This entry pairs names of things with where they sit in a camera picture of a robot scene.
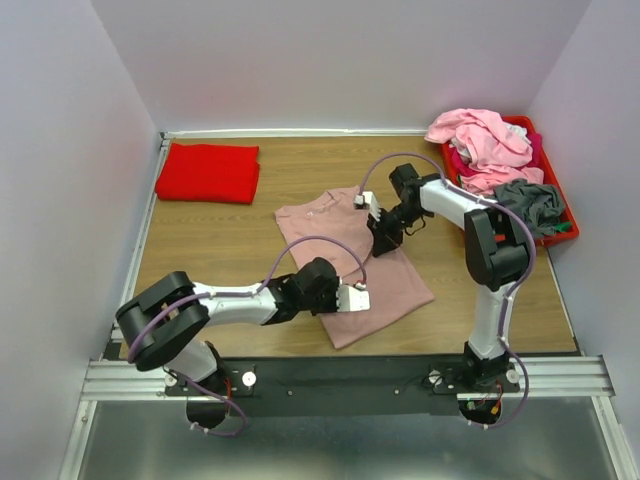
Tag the light pink t-shirt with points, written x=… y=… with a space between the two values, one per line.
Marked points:
x=494 y=152

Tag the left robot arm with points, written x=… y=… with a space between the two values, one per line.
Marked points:
x=161 y=324

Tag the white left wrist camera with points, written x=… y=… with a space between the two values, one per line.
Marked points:
x=352 y=298

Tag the white printed t-shirt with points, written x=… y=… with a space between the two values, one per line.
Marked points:
x=514 y=129

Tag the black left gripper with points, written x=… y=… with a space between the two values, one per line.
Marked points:
x=332 y=287

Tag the red plastic bin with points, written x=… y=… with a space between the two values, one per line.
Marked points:
x=549 y=179

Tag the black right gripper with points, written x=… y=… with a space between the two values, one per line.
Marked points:
x=383 y=240

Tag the red t-shirt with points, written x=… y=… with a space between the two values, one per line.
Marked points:
x=209 y=173

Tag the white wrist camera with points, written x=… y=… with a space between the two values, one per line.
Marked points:
x=368 y=201
x=352 y=298

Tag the green t-shirt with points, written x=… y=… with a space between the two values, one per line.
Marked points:
x=562 y=227

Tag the dusty pink graphic t-shirt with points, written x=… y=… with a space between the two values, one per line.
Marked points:
x=394 y=285

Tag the magenta t-shirt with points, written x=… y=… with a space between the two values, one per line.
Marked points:
x=461 y=165

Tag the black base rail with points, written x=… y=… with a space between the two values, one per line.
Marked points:
x=344 y=385

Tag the grey t-shirt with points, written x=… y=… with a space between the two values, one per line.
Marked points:
x=539 y=204

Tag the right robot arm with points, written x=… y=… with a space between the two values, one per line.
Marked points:
x=499 y=255

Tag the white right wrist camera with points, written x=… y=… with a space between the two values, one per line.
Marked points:
x=368 y=201

